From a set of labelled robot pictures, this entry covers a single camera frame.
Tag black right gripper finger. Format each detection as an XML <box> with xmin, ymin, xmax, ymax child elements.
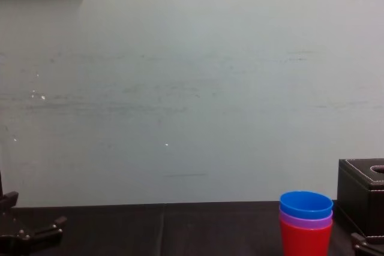
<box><xmin>350</xmin><ymin>232</ymin><xmax>384</xmax><ymax>256</ymax></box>

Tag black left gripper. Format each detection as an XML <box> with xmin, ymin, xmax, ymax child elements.
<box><xmin>0</xmin><ymin>191</ymin><xmax>68</xmax><ymax>256</ymax></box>

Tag purple plastic cup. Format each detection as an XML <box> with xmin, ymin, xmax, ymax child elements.
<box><xmin>278</xmin><ymin>209</ymin><xmax>334</xmax><ymax>230</ymax></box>

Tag red plastic cup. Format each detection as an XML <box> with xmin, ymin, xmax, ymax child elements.
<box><xmin>279</xmin><ymin>216</ymin><xmax>333</xmax><ymax>256</ymax></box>

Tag blue plastic cup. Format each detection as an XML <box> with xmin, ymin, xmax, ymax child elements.
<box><xmin>280</xmin><ymin>190</ymin><xmax>334</xmax><ymax>220</ymax></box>

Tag black leather tissue box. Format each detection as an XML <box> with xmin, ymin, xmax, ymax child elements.
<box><xmin>336</xmin><ymin>158</ymin><xmax>384</xmax><ymax>238</ymax></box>

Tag black table cloth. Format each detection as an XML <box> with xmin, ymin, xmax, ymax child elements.
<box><xmin>0</xmin><ymin>200</ymin><xmax>384</xmax><ymax>256</ymax></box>

